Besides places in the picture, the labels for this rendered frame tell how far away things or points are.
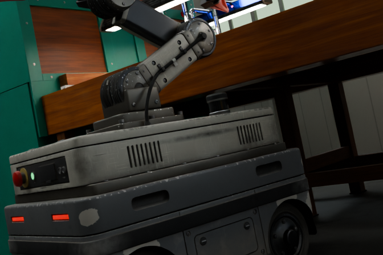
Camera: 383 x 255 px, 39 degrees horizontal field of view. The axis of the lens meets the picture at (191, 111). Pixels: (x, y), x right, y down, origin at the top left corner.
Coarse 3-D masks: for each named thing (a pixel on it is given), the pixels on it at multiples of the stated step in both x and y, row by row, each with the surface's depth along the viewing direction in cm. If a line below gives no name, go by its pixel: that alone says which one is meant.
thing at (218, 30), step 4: (228, 4) 284; (192, 12) 284; (196, 12) 287; (200, 12) 290; (204, 12) 292; (208, 12) 295; (212, 12) 274; (216, 12) 274; (192, 16) 283; (216, 16) 273; (216, 20) 273; (216, 24) 273; (216, 28) 273; (220, 28) 273; (216, 32) 273; (220, 32) 273
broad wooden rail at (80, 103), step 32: (320, 0) 161; (352, 0) 155; (224, 32) 183; (256, 32) 175; (288, 32) 168; (320, 32) 161; (352, 32) 155; (192, 64) 193; (224, 64) 184; (256, 64) 176; (288, 64) 169; (320, 64) 171; (64, 96) 239; (96, 96) 226; (160, 96) 204; (192, 96) 194; (64, 128) 241
